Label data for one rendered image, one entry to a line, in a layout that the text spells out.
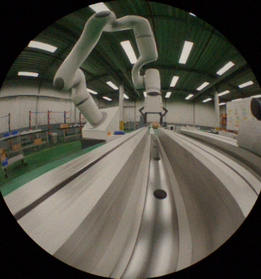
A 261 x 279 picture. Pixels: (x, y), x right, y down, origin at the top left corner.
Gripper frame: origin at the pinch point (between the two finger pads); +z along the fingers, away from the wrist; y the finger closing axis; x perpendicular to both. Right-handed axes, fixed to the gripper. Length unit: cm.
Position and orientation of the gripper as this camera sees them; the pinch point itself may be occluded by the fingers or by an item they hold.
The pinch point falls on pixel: (152, 122)
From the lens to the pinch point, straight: 46.7
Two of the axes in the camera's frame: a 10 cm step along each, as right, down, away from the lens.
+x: -2.6, 1.9, -9.5
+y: -9.7, -0.6, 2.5
